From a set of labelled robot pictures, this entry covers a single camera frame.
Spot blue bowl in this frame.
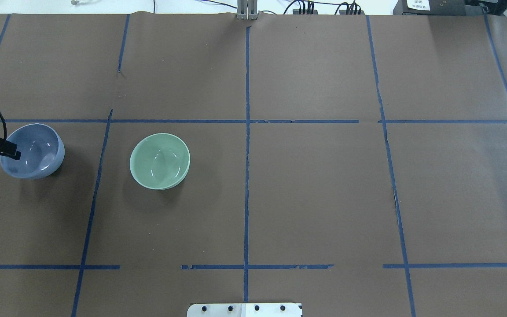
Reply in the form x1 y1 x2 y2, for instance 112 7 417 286
0 124 65 179

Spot green bowl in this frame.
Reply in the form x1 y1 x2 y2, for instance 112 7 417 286
129 133 191 190

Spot black device with label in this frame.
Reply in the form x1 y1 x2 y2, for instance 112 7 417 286
393 0 484 16

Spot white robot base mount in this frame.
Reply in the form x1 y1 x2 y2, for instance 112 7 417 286
187 302 303 317

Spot aluminium profile post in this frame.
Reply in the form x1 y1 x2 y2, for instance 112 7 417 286
237 0 259 20

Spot black cable connector block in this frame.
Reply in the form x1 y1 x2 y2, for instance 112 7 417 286
287 0 318 15

